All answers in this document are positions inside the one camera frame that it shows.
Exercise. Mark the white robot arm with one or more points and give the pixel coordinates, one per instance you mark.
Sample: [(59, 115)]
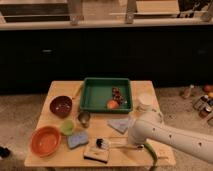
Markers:
[(150, 125)]

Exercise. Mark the purple bowl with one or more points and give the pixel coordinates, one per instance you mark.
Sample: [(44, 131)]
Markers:
[(61, 106)]

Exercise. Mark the wooden block brush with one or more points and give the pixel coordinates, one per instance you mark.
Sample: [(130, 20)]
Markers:
[(92, 152)]

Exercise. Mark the orange bowl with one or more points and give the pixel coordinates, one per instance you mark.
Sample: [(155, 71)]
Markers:
[(45, 141)]

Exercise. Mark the green plastic tray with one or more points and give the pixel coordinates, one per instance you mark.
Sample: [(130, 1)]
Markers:
[(96, 92)]

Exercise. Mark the dark grapes bunch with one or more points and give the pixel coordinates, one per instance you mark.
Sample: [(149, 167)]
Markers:
[(117, 96)]

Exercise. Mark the orange fruit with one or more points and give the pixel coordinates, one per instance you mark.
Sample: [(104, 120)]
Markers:
[(112, 104)]

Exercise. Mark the small metal cup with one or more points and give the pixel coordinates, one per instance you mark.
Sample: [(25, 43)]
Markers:
[(84, 118)]

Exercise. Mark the grey folded cloth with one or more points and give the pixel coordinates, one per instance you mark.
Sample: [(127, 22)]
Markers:
[(120, 125)]

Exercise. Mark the small green cup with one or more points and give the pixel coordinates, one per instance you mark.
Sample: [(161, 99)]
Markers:
[(67, 127)]

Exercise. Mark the blue sponge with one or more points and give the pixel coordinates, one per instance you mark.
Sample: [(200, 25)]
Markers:
[(77, 139)]

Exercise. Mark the bottle on floor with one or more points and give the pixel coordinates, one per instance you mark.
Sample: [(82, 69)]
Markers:
[(187, 92)]

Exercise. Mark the black object on floor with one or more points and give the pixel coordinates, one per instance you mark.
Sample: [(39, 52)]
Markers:
[(4, 152)]

